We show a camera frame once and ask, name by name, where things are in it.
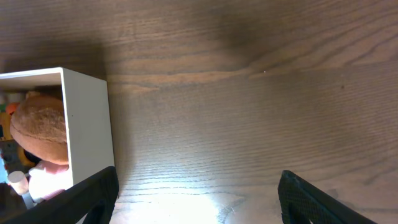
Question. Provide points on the brown plush capybara toy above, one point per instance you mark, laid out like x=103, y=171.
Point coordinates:
x=38, y=125

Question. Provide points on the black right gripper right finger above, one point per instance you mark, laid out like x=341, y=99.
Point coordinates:
x=303, y=203

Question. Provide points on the pink white duck toy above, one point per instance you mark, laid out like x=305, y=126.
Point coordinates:
x=48, y=180

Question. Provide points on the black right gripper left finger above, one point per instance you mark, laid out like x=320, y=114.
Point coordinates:
x=91, y=200

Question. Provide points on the yellow grey toy truck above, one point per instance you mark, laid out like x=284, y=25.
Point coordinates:
x=13, y=156

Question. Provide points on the white cardboard box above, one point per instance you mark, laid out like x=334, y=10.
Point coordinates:
x=86, y=107

